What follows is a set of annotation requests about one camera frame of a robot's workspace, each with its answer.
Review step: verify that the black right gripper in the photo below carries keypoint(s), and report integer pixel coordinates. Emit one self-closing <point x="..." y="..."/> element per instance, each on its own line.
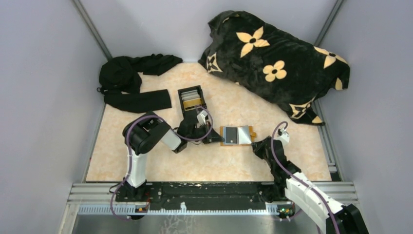
<point x="258" y="146"/>

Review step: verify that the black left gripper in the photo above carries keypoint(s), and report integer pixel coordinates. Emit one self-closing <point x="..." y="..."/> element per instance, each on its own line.
<point x="215" y="137"/>

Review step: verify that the grey credit card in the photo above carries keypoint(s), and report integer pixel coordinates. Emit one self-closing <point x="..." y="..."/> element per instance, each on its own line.
<point x="231" y="135"/>

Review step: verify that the yellow leather card holder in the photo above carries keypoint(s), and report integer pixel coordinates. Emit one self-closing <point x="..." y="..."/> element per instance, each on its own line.
<point x="246" y="135"/>

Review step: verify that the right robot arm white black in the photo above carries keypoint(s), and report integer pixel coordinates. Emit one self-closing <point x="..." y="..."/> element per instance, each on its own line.
<point x="329" y="215"/>

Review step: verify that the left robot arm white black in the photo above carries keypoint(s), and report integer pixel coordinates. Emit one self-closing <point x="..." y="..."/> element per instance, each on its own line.
<point x="143" y="134"/>

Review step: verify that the gold card in bin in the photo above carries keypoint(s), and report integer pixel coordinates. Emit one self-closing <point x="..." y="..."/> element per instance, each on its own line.
<point x="190" y="104"/>

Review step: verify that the stack of cards in bin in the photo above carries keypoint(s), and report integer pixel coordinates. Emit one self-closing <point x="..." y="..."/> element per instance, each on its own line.
<point x="193" y="94"/>

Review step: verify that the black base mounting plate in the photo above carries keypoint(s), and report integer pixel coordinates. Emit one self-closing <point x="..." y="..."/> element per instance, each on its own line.
<point x="202" y="196"/>

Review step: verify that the black blanket yellow flowers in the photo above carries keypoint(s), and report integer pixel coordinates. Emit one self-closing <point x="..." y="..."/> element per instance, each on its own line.
<point x="273" y="64"/>

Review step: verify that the black crumpled garment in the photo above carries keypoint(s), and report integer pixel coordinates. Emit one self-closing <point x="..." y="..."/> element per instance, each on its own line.
<point x="120" y="82"/>

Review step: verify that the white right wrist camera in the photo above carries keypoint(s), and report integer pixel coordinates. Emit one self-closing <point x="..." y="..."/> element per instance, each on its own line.
<point x="283" y="137"/>

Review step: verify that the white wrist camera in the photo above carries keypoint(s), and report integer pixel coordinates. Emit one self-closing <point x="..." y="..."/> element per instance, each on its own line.
<point x="283" y="137"/>
<point x="202" y="117"/>

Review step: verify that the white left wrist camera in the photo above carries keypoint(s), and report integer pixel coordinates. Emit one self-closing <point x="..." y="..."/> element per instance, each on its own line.
<point x="202" y="117"/>

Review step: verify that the aluminium frame rail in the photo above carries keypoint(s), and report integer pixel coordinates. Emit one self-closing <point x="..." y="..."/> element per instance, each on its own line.
<point x="94" y="197"/>

